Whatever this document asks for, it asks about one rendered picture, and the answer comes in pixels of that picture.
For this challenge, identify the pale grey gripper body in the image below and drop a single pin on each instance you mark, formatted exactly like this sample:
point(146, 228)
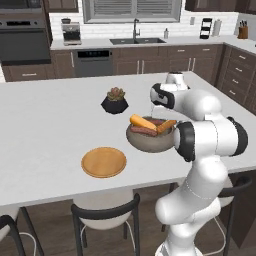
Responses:
point(152, 108)

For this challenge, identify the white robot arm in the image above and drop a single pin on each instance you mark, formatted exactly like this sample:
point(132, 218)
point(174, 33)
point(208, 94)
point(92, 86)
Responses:
point(200, 186)

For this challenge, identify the dark brown sausage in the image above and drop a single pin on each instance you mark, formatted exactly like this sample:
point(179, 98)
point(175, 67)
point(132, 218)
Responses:
point(156, 121)

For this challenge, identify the long yellow-orange bun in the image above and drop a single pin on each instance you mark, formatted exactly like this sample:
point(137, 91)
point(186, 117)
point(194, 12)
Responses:
point(142, 122)

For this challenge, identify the short orange bun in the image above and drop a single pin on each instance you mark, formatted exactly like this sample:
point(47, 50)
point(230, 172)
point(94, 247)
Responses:
point(165, 126)

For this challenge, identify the reddish brown sausage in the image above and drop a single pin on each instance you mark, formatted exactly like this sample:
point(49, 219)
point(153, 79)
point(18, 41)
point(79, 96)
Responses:
point(143, 131)

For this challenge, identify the grey bowl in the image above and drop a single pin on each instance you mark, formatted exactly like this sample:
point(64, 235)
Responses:
point(150, 143)

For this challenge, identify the round wooden plate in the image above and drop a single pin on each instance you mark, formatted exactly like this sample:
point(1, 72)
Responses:
point(103, 162)

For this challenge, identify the succulent in black pot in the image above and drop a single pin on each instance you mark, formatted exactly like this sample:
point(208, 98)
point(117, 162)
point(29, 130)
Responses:
point(115, 101)

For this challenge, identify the brown base cupboard run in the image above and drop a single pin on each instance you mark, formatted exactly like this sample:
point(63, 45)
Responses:
point(160, 61)

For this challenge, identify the dark steel sink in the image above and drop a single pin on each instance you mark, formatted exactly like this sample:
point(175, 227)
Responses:
point(137, 41)

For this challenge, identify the grey dishwasher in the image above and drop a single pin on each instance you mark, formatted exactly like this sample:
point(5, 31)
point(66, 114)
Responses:
point(93, 63)

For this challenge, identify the white soap dispenser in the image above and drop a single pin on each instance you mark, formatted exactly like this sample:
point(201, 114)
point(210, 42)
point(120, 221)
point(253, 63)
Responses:
point(166, 34)

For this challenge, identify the dark tap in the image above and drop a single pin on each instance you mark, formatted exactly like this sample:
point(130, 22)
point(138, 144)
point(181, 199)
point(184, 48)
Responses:
point(135, 28)

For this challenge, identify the brown drawer cupboard run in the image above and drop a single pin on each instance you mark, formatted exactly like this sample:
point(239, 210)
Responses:
point(238, 75)

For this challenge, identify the window with blinds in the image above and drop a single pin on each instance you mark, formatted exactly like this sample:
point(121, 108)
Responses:
point(132, 10)

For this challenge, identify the white paper towel roll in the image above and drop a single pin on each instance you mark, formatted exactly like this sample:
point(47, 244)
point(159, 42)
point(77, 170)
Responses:
point(217, 28)

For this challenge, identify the silver coffee machine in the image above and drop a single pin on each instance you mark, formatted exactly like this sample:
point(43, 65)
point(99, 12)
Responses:
point(71, 33)

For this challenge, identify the wooden knife block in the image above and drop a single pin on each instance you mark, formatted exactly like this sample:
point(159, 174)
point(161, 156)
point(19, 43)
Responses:
point(243, 31)

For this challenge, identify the brown drawer below oven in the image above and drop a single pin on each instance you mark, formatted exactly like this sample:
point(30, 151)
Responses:
point(28, 72)

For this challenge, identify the dark microwave oven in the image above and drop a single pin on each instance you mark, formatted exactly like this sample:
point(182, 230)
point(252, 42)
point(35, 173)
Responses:
point(18, 3)

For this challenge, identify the white wall socket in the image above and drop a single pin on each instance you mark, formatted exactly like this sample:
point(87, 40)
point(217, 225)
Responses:
point(192, 20)

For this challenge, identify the dark brown wall cupboards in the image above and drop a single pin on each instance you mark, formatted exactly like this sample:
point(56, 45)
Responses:
point(220, 5)

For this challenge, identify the brown wall cupboard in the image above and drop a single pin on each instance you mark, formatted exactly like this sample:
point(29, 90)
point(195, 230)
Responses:
point(61, 5)

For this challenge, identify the dark wall oven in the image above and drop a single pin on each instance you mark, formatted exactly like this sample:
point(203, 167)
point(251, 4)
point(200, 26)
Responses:
point(25, 41)

